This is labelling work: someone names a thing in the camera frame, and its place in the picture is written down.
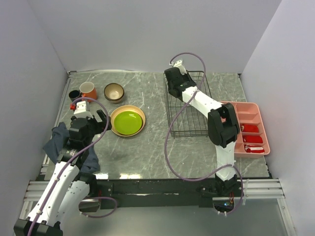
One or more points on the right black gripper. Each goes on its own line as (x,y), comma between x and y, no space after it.
(188,77)

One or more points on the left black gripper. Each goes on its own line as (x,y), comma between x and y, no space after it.
(100,125)

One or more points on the beige plate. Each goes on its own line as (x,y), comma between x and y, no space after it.
(127,108)

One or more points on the green plate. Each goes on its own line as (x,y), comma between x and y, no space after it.
(127,122)

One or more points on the dark brown patterned bowl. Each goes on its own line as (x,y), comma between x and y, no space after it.
(114,93)

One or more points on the orange mug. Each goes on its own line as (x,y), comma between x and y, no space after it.
(88,89)

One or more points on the dark blue mug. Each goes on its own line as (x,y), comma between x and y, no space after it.
(74,94)

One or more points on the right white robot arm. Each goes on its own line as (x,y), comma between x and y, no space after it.
(223,127)

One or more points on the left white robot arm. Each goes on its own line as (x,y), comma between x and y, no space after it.
(68,186)

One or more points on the blue cloth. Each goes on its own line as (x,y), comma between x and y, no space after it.
(52,148)

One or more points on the red item in tray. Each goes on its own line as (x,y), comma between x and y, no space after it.
(252,139)
(250,128)

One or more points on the pink divided tray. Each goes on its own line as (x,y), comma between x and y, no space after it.
(249,113)

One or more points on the red white striped item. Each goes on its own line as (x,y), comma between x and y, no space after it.
(253,149)

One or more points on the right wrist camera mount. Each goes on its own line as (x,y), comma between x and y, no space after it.
(179,64)

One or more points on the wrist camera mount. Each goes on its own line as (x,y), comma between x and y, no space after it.
(179,64)
(81,109)

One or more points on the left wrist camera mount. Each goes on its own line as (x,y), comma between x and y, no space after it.
(81,109)

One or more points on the black wire dish rack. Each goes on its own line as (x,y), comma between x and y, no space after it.
(190,123)

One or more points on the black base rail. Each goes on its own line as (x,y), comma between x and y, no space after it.
(159,193)

